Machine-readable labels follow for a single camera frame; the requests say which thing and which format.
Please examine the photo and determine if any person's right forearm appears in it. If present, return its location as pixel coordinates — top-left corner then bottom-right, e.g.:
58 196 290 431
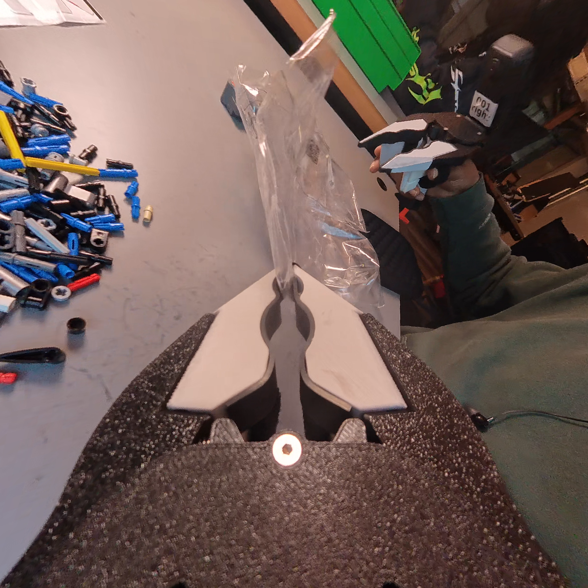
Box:
428 179 588 322

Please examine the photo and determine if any person's right hand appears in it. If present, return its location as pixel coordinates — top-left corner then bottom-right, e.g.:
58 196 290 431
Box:
368 158 480 199

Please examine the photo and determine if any person's torso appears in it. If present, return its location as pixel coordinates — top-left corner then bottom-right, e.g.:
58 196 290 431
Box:
400 262 588 588

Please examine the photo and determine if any wood-edged table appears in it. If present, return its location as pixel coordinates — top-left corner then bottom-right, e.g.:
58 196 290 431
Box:
244 0 396 134

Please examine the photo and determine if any grey desk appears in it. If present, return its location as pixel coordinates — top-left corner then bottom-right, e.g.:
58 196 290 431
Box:
0 0 405 570

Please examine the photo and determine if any black curved beam brick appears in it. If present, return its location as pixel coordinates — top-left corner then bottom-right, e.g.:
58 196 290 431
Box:
0 347 67 366

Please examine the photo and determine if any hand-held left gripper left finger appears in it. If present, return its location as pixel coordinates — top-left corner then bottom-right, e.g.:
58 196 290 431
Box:
168 267 285 437

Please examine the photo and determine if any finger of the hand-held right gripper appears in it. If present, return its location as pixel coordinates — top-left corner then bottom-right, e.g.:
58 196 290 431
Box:
379 140 465 177
359 116 458 159

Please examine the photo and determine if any pile of small building bricks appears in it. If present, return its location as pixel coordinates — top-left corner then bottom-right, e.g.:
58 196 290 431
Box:
0 60 155 318

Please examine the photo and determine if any green plastic crate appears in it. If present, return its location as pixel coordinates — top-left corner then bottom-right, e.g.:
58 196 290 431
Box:
313 0 421 94

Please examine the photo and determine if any clear plastic bag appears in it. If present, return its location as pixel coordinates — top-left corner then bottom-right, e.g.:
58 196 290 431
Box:
230 9 384 318

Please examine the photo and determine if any clear sticker sheet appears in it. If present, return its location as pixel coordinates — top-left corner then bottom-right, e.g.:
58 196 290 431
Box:
0 0 106 26

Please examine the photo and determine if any black earphone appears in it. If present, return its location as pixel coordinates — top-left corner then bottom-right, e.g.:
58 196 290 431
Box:
467 405 588 432

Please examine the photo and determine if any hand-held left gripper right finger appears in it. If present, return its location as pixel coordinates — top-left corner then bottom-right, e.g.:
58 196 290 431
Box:
292 269 408 436

